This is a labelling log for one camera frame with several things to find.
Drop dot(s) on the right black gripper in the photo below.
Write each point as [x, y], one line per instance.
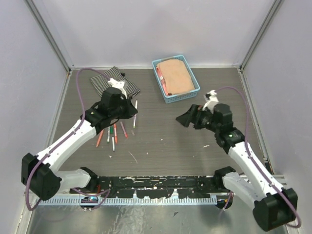
[193, 115]

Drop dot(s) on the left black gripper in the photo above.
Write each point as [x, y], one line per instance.
[131, 110]

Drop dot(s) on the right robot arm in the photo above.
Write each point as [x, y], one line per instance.
[271, 203]

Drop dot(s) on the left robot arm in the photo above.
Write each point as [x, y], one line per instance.
[41, 173]

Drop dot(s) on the orange highlighter pen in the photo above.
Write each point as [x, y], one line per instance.
[115, 133]

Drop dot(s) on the purple highlighter pen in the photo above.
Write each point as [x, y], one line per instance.
[123, 129]

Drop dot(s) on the white pen blue end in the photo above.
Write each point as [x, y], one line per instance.
[113, 144]

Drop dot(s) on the salmon orange pen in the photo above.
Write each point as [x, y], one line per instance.
[99, 138]

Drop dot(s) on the white marker green end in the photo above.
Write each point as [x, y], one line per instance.
[108, 135]

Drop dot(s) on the light blue plastic basket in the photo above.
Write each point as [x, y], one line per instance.
[186, 95]

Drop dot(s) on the black white striped cloth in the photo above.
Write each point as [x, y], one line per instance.
[114, 77]

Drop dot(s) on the peach folded towel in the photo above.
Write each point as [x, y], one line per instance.
[174, 77]

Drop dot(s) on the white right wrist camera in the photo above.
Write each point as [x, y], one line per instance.
[211, 101]

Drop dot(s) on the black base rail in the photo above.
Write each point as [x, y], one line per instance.
[157, 186]

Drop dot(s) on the grey slotted cable duct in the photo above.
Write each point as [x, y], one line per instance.
[83, 200]

